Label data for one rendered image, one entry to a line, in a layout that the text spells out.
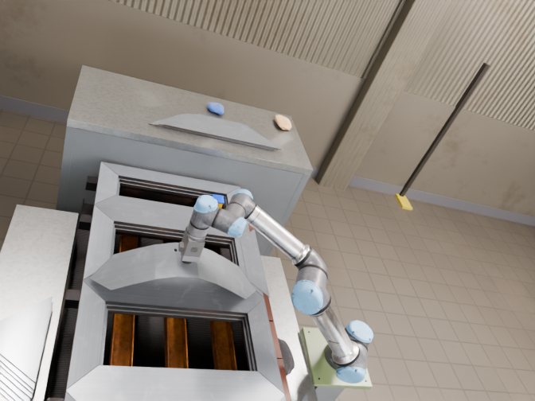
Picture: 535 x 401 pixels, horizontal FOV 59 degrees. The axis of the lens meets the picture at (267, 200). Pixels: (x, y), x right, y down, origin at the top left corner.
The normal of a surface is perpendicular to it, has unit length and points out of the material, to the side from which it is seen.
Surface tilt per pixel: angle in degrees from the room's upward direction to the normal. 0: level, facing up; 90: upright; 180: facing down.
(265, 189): 90
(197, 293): 0
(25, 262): 0
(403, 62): 90
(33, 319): 0
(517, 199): 90
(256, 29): 90
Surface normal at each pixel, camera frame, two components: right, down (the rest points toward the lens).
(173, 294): 0.34, -0.76
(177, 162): 0.18, 0.64
